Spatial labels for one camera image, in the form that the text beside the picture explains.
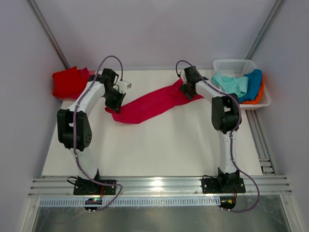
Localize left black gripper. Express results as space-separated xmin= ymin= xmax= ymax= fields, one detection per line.
xmin=103 ymin=88 xmax=126 ymax=115

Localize magenta t shirt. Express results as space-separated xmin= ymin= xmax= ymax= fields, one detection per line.
xmin=105 ymin=80 xmax=203 ymax=124

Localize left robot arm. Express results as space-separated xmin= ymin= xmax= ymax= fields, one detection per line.
xmin=57 ymin=68 xmax=126 ymax=194

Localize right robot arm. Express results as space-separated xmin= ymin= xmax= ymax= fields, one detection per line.
xmin=178 ymin=67 xmax=246 ymax=193

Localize red folded t shirt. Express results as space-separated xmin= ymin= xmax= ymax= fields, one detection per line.
xmin=52 ymin=66 xmax=88 ymax=100

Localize mint green t shirt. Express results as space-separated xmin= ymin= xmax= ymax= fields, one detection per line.
xmin=211 ymin=72 xmax=248 ymax=97

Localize white plastic basket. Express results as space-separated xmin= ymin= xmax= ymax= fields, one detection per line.
xmin=211 ymin=59 xmax=271 ymax=110

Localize blue t shirt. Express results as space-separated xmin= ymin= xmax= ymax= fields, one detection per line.
xmin=239 ymin=69 xmax=263 ymax=103

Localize orange t shirt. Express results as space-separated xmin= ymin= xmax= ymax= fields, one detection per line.
xmin=240 ymin=74 xmax=265 ymax=105

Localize left controller board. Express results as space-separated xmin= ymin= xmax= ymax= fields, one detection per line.
xmin=84 ymin=197 xmax=102 ymax=211

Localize controller board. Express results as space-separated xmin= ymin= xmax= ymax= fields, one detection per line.
xmin=219 ymin=196 xmax=236 ymax=211
xmin=84 ymin=197 xmax=102 ymax=211

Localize right controller board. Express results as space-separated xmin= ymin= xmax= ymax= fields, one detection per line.
xmin=219 ymin=196 xmax=236 ymax=211

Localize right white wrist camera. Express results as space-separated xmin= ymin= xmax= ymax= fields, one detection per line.
xmin=178 ymin=70 xmax=187 ymax=83

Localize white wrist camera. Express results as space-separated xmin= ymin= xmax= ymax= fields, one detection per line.
xmin=178 ymin=70 xmax=187 ymax=83
xmin=117 ymin=80 xmax=132 ymax=93

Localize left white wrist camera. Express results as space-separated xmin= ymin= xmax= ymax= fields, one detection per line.
xmin=117 ymin=80 xmax=132 ymax=93

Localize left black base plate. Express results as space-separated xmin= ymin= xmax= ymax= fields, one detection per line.
xmin=73 ymin=179 xmax=116 ymax=196

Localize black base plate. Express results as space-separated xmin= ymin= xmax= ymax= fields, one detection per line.
xmin=201 ymin=175 xmax=246 ymax=194
xmin=73 ymin=179 xmax=116 ymax=196

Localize aluminium mounting rail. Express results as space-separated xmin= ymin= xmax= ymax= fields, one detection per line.
xmin=28 ymin=175 xmax=292 ymax=198

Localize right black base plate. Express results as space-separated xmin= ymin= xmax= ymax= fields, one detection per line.
xmin=201 ymin=175 xmax=246 ymax=194

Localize slotted grey cable duct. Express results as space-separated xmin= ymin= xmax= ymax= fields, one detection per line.
xmin=38 ymin=195 xmax=220 ymax=207

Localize left corner frame post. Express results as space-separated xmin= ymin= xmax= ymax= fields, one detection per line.
xmin=26 ymin=0 xmax=70 ymax=69

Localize corner frame post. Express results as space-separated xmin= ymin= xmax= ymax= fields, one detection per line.
xmin=26 ymin=0 xmax=70 ymax=69
xmin=246 ymin=0 xmax=286 ymax=59

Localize right corner frame post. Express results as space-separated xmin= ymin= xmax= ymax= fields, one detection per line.
xmin=246 ymin=0 xmax=286 ymax=59

